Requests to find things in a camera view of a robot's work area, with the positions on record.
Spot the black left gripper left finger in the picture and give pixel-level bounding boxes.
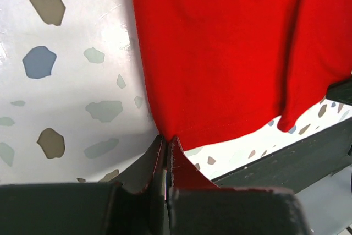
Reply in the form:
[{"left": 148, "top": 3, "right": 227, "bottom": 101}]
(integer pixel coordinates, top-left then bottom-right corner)
[{"left": 1, "top": 136, "right": 166, "bottom": 234}]

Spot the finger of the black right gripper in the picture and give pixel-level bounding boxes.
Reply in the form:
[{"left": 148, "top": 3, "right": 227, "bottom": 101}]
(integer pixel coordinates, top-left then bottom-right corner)
[
  {"left": 213, "top": 118, "right": 351, "bottom": 193},
  {"left": 326, "top": 77, "right": 352, "bottom": 102}
]

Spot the red t-shirt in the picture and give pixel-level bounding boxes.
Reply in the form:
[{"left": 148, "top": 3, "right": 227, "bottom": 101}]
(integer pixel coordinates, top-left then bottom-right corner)
[{"left": 133, "top": 0, "right": 351, "bottom": 150}]

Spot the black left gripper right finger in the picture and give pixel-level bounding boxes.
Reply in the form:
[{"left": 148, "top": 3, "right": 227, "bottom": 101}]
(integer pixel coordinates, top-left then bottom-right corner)
[{"left": 167, "top": 137, "right": 311, "bottom": 235}]

